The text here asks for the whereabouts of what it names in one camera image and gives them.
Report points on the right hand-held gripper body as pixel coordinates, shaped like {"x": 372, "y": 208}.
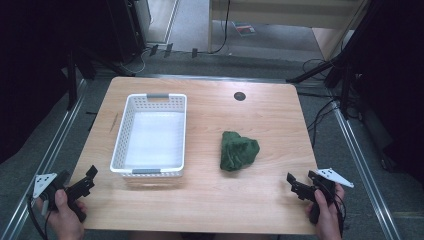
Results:
{"x": 328, "y": 181}

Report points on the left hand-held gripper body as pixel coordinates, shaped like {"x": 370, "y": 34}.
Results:
{"x": 50, "y": 186}

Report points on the person's left hand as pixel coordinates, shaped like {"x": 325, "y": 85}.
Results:
{"x": 66, "y": 221}

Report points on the person's right hand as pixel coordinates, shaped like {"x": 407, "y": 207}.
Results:
{"x": 328, "y": 218}

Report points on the dark green crumpled cloth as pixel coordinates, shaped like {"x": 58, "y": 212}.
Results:
{"x": 238, "y": 151}

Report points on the white perforated plastic basket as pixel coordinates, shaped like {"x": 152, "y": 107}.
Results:
{"x": 151, "y": 136}

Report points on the black metal stand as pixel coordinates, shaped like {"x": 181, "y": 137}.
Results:
{"x": 71, "y": 80}

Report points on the black round table grommet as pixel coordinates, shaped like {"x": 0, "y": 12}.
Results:
{"x": 239, "y": 96}

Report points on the black tripod stand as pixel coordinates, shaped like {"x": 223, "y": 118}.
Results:
{"x": 333, "y": 66}

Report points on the black curtain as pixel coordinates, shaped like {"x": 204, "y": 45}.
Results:
{"x": 396, "y": 83}
{"x": 30, "y": 66}

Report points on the black cabinet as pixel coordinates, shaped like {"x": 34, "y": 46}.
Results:
{"x": 128, "y": 26}

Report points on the thin book on floor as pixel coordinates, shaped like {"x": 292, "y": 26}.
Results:
{"x": 244, "y": 28}

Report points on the light wooden shelf unit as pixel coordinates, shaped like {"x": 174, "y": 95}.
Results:
{"x": 283, "y": 13}

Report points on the aluminium floor rail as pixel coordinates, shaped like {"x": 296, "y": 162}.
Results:
{"x": 43, "y": 160}
{"x": 213, "y": 78}
{"x": 363, "y": 166}

